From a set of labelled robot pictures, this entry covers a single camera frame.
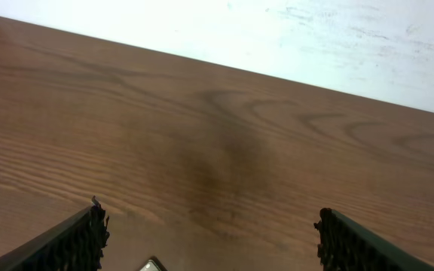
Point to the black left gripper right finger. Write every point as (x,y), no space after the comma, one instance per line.
(348,246)

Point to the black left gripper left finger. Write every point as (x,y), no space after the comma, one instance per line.
(77,243)

